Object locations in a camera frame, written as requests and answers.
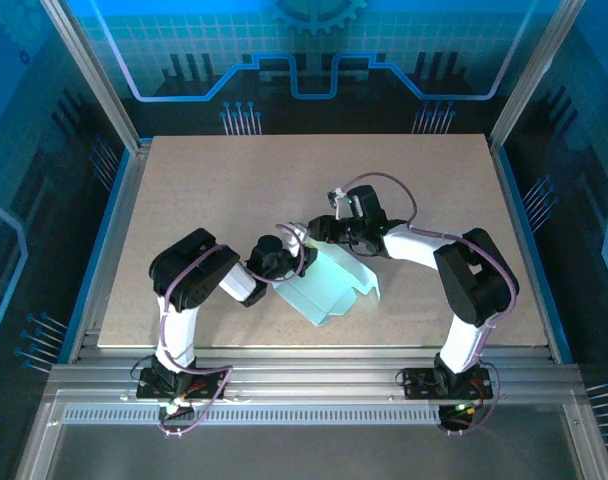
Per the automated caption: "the aluminium frame post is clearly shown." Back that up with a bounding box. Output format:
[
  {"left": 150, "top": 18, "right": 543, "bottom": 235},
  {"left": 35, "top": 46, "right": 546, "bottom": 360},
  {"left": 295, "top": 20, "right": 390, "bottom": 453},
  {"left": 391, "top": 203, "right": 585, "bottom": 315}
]
[
  {"left": 41, "top": 0, "right": 153, "bottom": 151},
  {"left": 488, "top": 0, "right": 585, "bottom": 146}
]

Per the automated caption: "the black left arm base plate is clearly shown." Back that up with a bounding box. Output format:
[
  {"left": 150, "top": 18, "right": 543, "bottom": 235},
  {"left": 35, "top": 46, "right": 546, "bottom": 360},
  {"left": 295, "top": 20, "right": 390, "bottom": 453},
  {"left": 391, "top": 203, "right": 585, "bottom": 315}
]
[{"left": 136, "top": 367, "right": 235, "bottom": 401}]

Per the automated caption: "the aluminium table rail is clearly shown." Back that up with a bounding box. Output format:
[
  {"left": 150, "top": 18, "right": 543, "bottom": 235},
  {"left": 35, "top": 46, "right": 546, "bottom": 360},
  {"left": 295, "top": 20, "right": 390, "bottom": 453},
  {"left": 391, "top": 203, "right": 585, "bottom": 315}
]
[{"left": 46, "top": 346, "right": 588, "bottom": 406}]

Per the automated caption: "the slotted grey cable duct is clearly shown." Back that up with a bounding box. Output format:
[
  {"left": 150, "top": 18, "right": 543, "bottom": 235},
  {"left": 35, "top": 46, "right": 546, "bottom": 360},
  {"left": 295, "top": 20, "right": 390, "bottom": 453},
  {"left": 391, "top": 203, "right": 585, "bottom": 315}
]
[{"left": 63, "top": 407, "right": 443, "bottom": 426}]

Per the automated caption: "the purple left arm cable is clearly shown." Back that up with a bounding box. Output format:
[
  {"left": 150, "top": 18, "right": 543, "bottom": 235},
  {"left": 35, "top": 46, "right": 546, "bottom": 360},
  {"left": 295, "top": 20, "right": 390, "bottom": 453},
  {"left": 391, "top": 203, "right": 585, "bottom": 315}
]
[{"left": 156, "top": 223, "right": 305, "bottom": 439}]

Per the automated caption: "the aluminium side rail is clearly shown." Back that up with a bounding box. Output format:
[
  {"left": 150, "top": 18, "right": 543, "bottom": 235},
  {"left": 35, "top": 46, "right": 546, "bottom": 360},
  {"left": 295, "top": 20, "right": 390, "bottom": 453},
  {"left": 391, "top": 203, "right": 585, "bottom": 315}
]
[
  {"left": 487, "top": 137, "right": 559, "bottom": 362},
  {"left": 68, "top": 139, "right": 153, "bottom": 362}
]

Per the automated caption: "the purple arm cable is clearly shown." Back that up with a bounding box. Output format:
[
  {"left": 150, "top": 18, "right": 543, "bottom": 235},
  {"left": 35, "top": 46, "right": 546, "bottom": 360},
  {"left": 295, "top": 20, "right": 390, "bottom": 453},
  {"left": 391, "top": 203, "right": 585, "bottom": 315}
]
[
  {"left": 336, "top": 171, "right": 520, "bottom": 436},
  {"left": 156, "top": 223, "right": 305, "bottom": 439}
]

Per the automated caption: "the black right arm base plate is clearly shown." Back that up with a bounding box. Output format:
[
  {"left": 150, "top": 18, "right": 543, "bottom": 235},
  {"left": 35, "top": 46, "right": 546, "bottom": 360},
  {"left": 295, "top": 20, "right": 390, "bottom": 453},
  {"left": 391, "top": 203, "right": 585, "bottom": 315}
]
[{"left": 401, "top": 366, "right": 495, "bottom": 401}]

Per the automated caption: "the light teal paper box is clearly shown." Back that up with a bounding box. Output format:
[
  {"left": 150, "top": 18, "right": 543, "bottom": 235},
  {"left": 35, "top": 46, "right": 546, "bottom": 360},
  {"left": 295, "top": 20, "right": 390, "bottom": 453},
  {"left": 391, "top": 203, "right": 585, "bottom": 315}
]
[{"left": 273, "top": 237, "right": 383, "bottom": 329}]

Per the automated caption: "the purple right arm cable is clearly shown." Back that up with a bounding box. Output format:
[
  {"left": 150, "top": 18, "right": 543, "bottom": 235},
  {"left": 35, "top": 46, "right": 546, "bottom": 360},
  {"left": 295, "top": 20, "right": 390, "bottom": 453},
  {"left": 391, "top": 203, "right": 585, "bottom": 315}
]
[{"left": 336, "top": 171, "right": 520, "bottom": 436}]

